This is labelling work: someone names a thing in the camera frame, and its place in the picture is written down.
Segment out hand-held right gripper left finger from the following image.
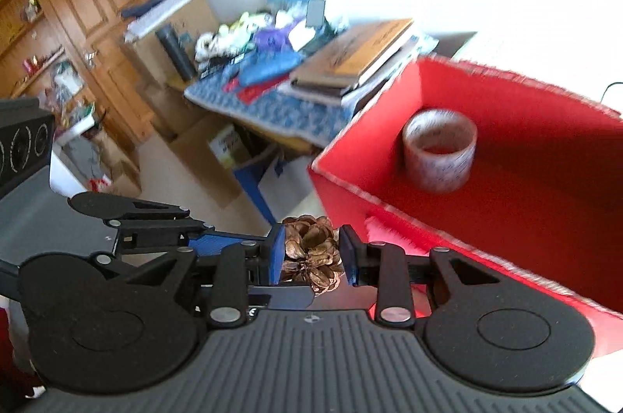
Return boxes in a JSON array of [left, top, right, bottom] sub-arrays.
[[124, 223, 286, 330]]

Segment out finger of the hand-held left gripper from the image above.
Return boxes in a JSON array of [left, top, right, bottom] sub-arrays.
[[104, 200, 192, 229], [114, 219, 273, 258]]

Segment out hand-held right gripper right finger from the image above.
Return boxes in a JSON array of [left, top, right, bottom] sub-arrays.
[[340, 225, 500, 329]]

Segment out brown pine cone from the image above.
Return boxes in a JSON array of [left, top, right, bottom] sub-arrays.
[[281, 214, 344, 297]]

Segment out clear printed tape roll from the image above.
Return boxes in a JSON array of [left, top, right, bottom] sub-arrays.
[[401, 108, 479, 194]]

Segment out large red cardboard box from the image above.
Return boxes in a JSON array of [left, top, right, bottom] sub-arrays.
[[309, 55, 623, 316]]

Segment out white flat box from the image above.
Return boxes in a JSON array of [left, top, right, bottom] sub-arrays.
[[257, 154, 319, 229]]

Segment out open cardboard box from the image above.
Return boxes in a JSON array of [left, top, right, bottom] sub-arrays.
[[169, 115, 255, 210]]

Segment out red cloth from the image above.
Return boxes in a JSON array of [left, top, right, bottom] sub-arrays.
[[0, 303, 31, 397]]

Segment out blue patterned table cloth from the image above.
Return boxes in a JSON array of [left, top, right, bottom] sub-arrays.
[[184, 53, 363, 147]]

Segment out red paper packets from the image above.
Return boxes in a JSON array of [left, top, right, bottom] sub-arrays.
[[223, 73, 289, 103]]

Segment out black cylinder bottle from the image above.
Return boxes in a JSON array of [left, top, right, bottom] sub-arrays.
[[156, 26, 199, 83]]

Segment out white plush toy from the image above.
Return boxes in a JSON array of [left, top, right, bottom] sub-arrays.
[[195, 30, 231, 64]]

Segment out blue folded cloth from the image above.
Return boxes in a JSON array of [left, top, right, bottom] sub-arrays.
[[238, 49, 303, 86]]

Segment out cardboard box with papers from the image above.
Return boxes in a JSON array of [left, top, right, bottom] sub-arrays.
[[121, 0, 220, 85]]

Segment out wooden door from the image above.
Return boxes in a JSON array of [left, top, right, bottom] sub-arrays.
[[26, 0, 164, 153]]

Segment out stack of flat brown books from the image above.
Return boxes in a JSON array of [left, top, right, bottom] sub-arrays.
[[289, 18, 422, 104]]

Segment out purple tissue box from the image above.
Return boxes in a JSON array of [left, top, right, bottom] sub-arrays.
[[254, 27, 294, 52]]

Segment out grey phone on stand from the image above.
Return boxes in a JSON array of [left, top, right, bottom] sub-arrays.
[[306, 0, 327, 30]]

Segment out wooden wall shelf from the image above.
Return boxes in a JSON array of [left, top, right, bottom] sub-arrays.
[[0, 0, 66, 102]]

